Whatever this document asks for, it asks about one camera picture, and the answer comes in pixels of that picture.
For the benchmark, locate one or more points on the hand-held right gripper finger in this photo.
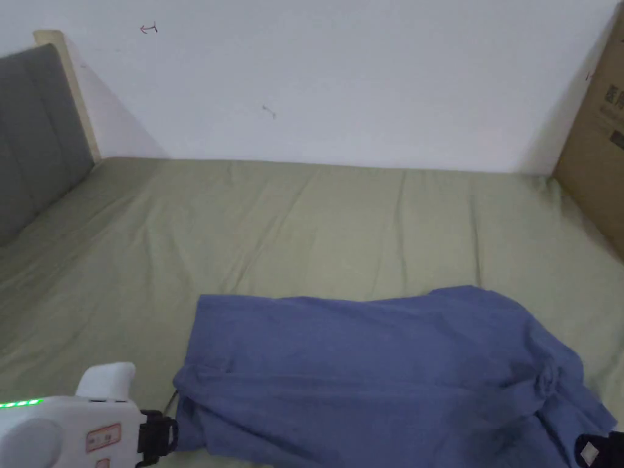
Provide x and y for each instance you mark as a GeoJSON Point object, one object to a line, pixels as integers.
{"type": "Point", "coordinates": [597, 451]}

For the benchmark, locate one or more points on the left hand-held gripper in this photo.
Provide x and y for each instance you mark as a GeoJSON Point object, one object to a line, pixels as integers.
{"type": "Point", "coordinates": [63, 434]}

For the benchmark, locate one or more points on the dark blue shirt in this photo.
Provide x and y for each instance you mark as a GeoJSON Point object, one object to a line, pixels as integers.
{"type": "Point", "coordinates": [370, 380]}

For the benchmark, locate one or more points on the bed with pale green sheet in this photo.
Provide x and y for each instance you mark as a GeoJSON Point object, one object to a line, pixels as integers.
{"type": "Point", "coordinates": [302, 229]}

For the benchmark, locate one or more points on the brown cardboard carton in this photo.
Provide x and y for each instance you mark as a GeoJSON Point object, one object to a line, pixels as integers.
{"type": "Point", "coordinates": [597, 161]}

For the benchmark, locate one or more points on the grey padded headboard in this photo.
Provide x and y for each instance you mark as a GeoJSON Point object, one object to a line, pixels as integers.
{"type": "Point", "coordinates": [34, 136]}

